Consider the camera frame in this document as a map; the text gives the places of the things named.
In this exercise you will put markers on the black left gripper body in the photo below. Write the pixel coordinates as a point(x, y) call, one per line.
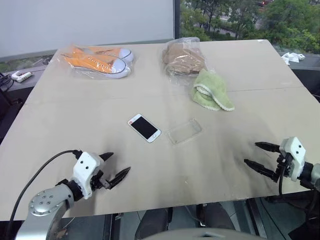
point(98, 181)

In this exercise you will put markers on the white power strip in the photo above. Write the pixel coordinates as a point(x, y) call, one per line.
point(21, 76)

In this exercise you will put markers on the silver robot torso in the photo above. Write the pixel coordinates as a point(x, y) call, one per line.
point(200, 235)

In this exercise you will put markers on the green folded towel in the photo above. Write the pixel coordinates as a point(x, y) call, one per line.
point(212, 87)

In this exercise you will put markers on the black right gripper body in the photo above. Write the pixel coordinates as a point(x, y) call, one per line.
point(285, 166)

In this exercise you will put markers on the dark window frame post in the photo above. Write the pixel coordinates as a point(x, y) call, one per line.
point(177, 20)

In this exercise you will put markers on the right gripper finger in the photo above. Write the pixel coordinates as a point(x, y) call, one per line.
point(268, 146)
point(261, 169)

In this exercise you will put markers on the black table leg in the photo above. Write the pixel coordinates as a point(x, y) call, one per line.
point(256, 217)
point(111, 226)

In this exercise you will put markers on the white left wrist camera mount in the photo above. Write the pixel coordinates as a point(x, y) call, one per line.
point(85, 165)

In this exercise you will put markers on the orange sneakers in plastic bag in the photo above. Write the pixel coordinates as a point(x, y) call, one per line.
point(100, 73)

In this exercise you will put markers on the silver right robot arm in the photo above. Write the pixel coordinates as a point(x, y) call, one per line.
point(312, 175)

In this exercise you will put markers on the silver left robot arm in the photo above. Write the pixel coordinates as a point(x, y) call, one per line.
point(46, 200)

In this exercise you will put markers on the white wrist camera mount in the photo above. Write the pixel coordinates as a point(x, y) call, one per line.
point(85, 165)
point(296, 152)

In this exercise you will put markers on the clear transparent phone case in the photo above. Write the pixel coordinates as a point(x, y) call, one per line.
point(185, 131)

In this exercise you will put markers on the white crumpled objects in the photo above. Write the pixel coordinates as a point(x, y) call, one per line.
point(291, 57)

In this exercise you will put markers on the orange canvas sneaker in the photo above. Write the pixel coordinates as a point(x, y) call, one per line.
point(100, 51)
point(92, 62)

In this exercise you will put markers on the dark rounded shape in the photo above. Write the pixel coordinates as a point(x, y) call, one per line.
point(216, 216)
point(152, 222)

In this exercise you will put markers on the brown item in plastic bag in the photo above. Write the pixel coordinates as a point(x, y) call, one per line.
point(182, 60)

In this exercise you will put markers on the green trees outside window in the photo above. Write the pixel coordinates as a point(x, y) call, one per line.
point(250, 20)

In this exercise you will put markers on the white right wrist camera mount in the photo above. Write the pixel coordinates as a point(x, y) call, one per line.
point(296, 152)

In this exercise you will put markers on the white smartphone with black screen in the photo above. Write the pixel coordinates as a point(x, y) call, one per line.
point(143, 128)

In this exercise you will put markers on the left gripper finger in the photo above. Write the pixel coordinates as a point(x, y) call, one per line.
point(107, 156)
point(119, 177)

